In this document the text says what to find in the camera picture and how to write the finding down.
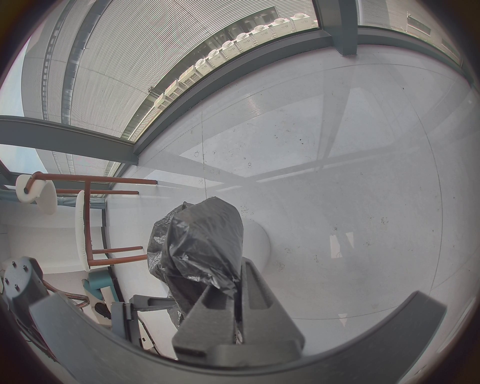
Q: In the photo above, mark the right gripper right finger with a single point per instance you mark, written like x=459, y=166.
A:
x=270, y=330

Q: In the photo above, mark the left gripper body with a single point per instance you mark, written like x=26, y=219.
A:
x=122, y=318

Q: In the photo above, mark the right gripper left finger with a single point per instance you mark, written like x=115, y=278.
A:
x=202, y=333

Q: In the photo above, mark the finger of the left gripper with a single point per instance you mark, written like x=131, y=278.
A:
x=138, y=302

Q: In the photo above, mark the black plastic bag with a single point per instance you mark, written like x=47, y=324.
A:
x=202, y=240

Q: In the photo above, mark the white trash bin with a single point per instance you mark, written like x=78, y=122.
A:
x=258, y=243

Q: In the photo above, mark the white cushioned wooden chair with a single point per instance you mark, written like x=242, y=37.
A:
x=79, y=225

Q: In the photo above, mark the window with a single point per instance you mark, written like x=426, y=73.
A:
x=347, y=26

